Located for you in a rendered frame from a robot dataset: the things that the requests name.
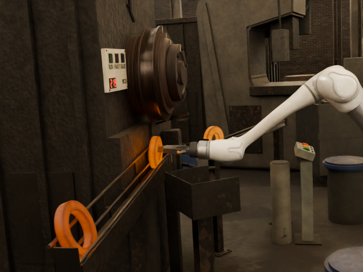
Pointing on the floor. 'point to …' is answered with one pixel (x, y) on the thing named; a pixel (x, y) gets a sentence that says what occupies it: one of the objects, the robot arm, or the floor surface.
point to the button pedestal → (306, 197)
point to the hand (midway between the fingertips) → (156, 148)
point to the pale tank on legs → (341, 31)
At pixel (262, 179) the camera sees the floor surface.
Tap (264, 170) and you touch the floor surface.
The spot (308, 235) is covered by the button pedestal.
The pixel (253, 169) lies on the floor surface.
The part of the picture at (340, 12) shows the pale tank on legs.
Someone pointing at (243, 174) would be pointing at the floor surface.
